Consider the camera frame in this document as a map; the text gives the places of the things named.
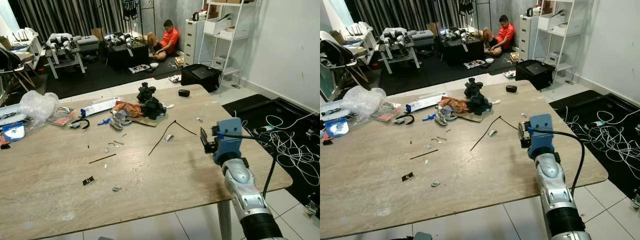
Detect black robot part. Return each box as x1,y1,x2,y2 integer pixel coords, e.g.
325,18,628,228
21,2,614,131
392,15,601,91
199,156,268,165
136,82,167,120
463,78,494,116

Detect flat brown cardboard piece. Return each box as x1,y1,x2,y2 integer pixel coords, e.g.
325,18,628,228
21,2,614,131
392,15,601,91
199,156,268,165
124,113,156,128
452,110,481,124

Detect black hard case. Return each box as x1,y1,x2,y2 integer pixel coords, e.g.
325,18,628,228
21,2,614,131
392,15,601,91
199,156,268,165
180,63,223,94
514,59,556,91

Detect light wooden table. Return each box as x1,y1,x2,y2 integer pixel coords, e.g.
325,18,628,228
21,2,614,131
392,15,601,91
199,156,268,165
0,84,294,240
320,80,609,240

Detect crumpled brown paper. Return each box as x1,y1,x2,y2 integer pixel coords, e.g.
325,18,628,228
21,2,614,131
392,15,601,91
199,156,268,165
113,100,144,119
438,97,469,114

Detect white drawer cabinet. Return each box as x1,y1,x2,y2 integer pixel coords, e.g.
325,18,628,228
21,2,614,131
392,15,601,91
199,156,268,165
183,18,206,66
518,13,540,61

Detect person in red shirt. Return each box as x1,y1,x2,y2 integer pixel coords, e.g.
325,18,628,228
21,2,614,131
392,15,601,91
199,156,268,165
147,19,180,56
482,14,515,56

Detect short black stick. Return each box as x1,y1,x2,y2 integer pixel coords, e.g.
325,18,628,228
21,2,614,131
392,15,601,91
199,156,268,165
88,153,117,165
409,149,440,161

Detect white tube with blue cap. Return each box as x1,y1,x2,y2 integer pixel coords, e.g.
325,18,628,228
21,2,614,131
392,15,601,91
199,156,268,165
405,92,449,114
80,97,121,118

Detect large black floor carpet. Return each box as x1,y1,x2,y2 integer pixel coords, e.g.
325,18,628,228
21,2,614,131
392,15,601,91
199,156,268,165
369,48,521,95
4,52,201,99

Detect black table with robot parts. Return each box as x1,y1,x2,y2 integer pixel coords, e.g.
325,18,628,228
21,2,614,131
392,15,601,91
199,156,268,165
437,27,486,66
102,32,151,69

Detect white metal shelf rack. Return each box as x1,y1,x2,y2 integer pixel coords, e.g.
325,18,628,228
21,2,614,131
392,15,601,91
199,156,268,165
197,0,259,89
529,0,591,84

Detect white tray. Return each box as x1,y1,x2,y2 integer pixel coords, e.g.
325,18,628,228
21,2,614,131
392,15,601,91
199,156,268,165
0,104,26,126
320,99,346,121

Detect blue and white packet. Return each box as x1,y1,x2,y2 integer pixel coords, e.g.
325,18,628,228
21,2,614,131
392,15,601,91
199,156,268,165
2,122,26,142
324,118,350,139

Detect grey storage box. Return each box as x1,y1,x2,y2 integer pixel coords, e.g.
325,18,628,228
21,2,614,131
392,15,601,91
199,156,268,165
77,34,101,54
412,29,436,49

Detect red card in plastic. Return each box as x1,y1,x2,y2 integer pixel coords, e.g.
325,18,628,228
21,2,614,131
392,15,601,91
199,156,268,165
370,103,401,122
47,107,76,126

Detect grey bench with robot parts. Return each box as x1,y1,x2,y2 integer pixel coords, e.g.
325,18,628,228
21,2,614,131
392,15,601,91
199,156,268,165
378,27,421,75
44,32,86,79

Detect black chair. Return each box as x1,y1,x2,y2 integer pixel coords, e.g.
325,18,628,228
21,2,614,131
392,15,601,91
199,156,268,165
320,38,371,101
0,44,36,94

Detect clear bubble wrap bundle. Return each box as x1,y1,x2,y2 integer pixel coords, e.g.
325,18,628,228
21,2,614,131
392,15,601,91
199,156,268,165
341,85,387,120
17,90,60,124

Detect grey striped curtain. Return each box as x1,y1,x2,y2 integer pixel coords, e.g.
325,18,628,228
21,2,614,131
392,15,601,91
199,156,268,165
17,0,146,42
344,0,494,37

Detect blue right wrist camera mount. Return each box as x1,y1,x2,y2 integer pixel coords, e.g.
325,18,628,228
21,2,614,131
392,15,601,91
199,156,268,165
212,117,246,166
527,113,556,161

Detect long thin black cable tie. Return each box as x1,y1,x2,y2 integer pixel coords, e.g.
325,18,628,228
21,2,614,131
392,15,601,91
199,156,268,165
148,119,197,156
469,115,521,152

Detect black floor mat with cables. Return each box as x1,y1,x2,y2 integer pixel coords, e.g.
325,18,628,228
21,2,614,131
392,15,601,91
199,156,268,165
548,89,640,199
222,94,321,207

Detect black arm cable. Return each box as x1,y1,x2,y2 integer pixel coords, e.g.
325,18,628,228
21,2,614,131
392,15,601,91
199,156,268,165
216,131,277,199
526,127,586,199

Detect tangled white cables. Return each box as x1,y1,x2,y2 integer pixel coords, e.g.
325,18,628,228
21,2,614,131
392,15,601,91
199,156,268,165
564,107,640,167
252,112,321,187

